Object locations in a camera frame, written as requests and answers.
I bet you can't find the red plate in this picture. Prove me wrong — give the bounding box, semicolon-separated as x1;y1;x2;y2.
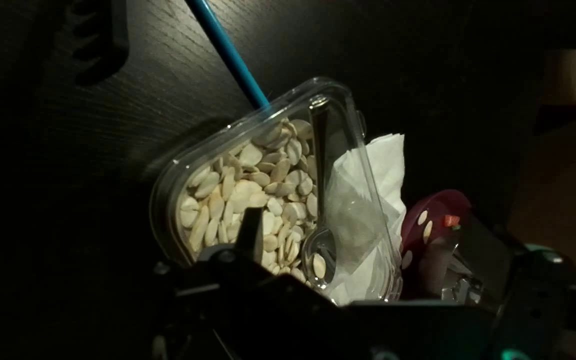
399;190;472;270

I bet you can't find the blue straw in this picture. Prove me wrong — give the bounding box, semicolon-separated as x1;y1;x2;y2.
183;0;269;107

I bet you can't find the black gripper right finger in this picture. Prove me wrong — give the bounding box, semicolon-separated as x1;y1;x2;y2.
418;236;462;298

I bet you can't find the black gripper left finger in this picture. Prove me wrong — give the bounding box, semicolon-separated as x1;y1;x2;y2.
234;207;263;261

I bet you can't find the small metal spoon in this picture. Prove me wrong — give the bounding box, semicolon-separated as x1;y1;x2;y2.
303;96;336;286

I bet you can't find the white paper napkin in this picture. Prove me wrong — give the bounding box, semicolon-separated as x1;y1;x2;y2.
323;134;405;306

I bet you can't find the clear tray of white seeds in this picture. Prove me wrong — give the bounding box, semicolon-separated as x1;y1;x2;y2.
145;75;405;306

